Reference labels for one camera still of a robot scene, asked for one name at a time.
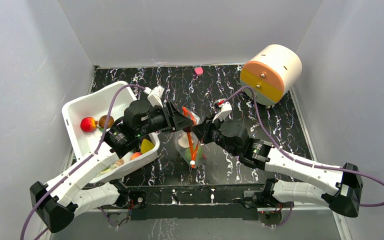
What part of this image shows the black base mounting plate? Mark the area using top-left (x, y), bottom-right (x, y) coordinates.
top-left (123, 184), bottom-right (283, 221)

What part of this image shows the orange toy peach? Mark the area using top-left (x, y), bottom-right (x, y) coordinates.
top-left (130, 152), bottom-right (142, 161)

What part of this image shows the white plastic bin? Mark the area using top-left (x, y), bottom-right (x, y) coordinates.
top-left (61, 81), bottom-right (160, 184)

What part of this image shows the yellow toy starfruit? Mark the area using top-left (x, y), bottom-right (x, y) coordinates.
top-left (140, 138), bottom-right (155, 155)

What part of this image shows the green toy custard apple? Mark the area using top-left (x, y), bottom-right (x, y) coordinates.
top-left (181, 147), bottom-right (203, 162)

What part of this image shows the brown toy kiwi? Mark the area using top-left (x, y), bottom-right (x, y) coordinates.
top-left (98, 115), bottom-right (115, 129)

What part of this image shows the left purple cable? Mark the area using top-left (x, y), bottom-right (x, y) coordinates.
top-left (19, 84), bottom-right (147, 240)

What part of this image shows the white toy garlic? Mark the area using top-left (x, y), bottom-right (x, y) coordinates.
top-left (177, 135), bottom-right (190, 149)

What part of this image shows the light green toy fruit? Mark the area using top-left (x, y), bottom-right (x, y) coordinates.
top-left (100, 164), bottom-right (118, 175)

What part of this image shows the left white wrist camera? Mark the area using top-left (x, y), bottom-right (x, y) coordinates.
top-left (144, 85), bottom-right (165, 107)

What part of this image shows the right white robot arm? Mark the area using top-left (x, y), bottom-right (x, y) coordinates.
top-left (191, 119), bottom-right (363, 218)

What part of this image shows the clear zip bag orange zipper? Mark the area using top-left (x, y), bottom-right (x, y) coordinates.
top-left (174, 106), bottom-right (209, 169)

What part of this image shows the dark red toy date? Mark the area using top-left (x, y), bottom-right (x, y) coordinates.
top-left (183, 126), bottom-right (194, 133)

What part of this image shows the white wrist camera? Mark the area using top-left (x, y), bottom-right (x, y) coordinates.
top-left (144, 85), bottom-right (165, 107)
top-left (212, 99), bottom-right (232, 123)

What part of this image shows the small pink eraser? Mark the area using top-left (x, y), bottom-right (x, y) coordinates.
top-left (193, 66), bottom-right (204, 76)

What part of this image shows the round cream drawer cabinet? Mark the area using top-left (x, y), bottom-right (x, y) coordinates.
top-left (239, 44), bottom-right (303, 107)

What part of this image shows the red yellow toy pomegranate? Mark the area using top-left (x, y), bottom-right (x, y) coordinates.
top-left (80, 117), bottom-right (99, 133)

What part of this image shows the beige toy garlic bulb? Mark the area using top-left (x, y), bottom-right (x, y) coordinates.
top-left (114, 158), bottom-right (125, 167)

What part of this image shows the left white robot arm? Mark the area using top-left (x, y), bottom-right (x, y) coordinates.
top-left (29, 100), bottom-right (194, 233)

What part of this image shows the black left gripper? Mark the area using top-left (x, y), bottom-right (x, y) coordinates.
top-left (136, 102), bottom-right (194, 139)

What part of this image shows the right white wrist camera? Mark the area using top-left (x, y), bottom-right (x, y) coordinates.
top-left (212, 99), bottom-right (232, 123)

